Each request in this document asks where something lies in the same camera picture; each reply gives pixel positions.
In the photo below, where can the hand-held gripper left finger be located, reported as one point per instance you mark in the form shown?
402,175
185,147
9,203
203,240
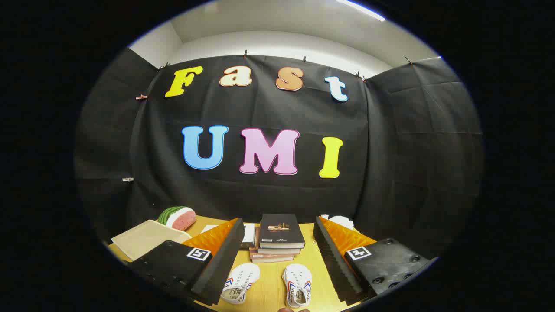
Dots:
221,268

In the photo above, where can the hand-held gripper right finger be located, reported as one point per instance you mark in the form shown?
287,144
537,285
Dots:
334,264

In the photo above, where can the white striped canvas shoe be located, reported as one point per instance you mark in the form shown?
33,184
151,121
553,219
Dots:
297,284
240,281

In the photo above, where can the beige fabric storage box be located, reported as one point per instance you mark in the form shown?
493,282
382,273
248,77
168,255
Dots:
143,238

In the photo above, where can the white portrait cover book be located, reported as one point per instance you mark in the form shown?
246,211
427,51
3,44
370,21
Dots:
249,234

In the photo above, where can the white plush toy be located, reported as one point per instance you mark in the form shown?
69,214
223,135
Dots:
340,220

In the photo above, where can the dark thick book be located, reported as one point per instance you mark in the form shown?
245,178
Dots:
277,251

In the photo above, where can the black cover book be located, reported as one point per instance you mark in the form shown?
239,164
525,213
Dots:
281,229

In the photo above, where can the watermelon slice toy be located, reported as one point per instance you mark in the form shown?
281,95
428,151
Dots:
180,217

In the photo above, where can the red clip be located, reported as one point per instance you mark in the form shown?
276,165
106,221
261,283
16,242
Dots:
141,97

